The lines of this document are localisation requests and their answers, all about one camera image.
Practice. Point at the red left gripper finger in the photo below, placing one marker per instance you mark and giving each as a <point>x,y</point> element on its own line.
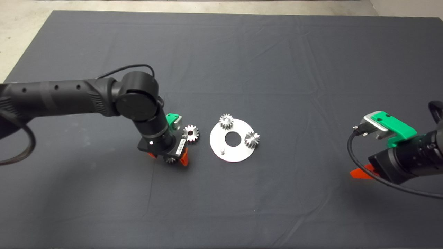
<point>151,155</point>
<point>184,159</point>

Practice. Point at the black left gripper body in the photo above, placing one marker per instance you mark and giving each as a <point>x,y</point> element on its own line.
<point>162,147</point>

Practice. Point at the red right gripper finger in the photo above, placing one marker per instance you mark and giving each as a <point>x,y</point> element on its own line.
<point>364,174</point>

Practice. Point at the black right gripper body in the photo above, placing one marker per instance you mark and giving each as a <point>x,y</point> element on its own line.
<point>398,162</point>

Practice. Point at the small steel gear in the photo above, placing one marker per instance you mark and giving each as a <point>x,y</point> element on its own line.
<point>226,122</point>
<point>252,140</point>
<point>170,160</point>

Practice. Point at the large steel gear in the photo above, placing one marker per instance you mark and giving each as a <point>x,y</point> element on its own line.
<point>194,136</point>

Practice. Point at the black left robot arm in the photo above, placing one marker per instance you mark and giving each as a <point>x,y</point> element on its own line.
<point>69,97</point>

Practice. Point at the round metal plate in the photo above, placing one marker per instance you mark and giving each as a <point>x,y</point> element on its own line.
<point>242,152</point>

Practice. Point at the dark grey table cloth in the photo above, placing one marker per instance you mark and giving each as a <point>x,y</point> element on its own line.
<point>294,69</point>

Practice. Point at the green left camera mount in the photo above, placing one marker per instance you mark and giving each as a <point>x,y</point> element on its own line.
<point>170,121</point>

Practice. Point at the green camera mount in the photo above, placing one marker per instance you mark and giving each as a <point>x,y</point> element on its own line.
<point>399,129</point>
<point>170,121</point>

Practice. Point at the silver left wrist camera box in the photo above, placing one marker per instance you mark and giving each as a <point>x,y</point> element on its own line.
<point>177,122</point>

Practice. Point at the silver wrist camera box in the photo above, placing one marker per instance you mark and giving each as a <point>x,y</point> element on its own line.
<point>372,126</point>
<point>177,122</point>

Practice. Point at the green right camera mount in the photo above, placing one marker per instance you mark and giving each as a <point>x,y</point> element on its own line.
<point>399,129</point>

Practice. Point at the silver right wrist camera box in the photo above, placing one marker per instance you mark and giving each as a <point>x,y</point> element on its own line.
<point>372,126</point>

